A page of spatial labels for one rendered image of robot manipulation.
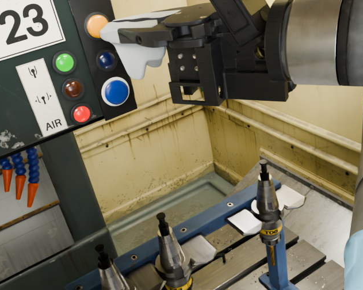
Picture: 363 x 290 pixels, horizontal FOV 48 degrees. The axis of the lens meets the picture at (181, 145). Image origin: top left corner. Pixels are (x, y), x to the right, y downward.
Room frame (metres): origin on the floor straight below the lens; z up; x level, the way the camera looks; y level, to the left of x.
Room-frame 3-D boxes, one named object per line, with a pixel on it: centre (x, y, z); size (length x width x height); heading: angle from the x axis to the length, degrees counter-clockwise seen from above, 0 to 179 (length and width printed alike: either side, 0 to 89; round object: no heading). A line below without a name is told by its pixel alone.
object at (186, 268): (0.53, 0.06, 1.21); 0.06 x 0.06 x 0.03
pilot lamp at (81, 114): (0.45, 0.11, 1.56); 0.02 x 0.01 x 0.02; 115
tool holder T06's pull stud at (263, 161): (0.63, -0.14, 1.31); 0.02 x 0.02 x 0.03
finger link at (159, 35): (0.39, 0.00, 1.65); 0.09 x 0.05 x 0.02; 55
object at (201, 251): (0.56, 0.01, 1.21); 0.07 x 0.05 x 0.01; 25
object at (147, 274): (0.51, 0.11, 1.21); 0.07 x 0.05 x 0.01; 25
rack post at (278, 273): (0.70, -0.17, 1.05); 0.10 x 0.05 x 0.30; 25
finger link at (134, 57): (0.42, 0.03, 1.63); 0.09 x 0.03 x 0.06; 55
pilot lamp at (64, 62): (0.45, 0.11, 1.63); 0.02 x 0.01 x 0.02; 115
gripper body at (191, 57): (0.38, -0.06, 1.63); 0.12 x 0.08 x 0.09; 55
